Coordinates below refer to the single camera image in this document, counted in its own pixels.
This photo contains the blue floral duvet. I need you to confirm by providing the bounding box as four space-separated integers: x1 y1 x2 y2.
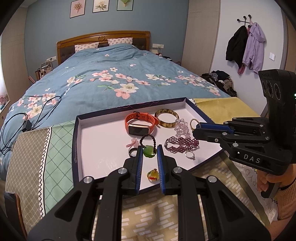
1 44 227 180

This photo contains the black tracking camera box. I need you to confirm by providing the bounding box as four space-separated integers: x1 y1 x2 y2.
259 69 295 121

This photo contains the white flower framed picture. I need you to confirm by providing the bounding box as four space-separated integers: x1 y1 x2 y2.
93 0 109 13

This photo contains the pile of dark clothes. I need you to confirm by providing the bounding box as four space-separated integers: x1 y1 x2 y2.
201 70 237 97

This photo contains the yellow amber pendant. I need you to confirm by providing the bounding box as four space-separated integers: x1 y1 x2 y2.
147 169 159 181

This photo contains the clear crystal bead bracelet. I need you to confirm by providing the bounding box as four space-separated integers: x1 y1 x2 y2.
174 118 192 140

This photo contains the purple beaded bracelet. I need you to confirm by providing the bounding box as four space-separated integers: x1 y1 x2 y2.
164 136 200 154

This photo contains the floral pillow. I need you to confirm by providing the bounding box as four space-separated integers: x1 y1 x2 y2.
107 37 133 46
74 42 99 53

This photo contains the dark blue shallow tray box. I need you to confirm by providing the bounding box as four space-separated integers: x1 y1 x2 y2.
72 97 222 192

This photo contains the pink small trinket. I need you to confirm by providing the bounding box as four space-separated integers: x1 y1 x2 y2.
126 138 139 148

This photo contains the wooden bed headboard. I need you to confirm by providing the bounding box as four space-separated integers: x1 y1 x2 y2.
57 30 151 65

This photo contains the white wall switch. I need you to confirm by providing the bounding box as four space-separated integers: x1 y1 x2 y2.
269 52 275 61

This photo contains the right floral pillow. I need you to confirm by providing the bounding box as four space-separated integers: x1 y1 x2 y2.
107 37 133 46

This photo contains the black beaded green pendant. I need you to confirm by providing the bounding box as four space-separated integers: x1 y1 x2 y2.
139 134 157 158

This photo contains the black jacket on hook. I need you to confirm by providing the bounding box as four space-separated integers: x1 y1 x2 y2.
226 26 248 68

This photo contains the pink flower framed picture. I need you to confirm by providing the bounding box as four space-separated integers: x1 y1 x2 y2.
70 0 86 18

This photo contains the gold chain bracelet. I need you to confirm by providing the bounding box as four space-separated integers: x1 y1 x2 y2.
189 118 201 130

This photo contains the lilac jacket on hook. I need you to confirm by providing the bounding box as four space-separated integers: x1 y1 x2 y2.
238 22 266 75

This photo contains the yellow cloth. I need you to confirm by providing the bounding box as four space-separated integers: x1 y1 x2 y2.
192 97 259 124

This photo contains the amber tortoiseshell bangle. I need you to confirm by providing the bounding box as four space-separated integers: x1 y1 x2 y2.
154 108 179 128

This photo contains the patterned patchwork mat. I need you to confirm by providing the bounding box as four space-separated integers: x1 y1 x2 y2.
5 121 278 240

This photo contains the orange smart watch band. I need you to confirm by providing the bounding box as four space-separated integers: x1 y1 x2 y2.
125 111 159 136

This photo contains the green leaf framed picture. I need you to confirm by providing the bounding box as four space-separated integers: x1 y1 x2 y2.
117 0 133 11

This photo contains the black wall coat hook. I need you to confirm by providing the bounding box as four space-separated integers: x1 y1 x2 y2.
236 15 252 26

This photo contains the left floral pillow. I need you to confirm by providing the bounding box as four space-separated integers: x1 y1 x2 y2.
74 42 99 53

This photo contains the person's right hand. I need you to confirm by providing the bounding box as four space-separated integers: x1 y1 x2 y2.
257 169 295 192

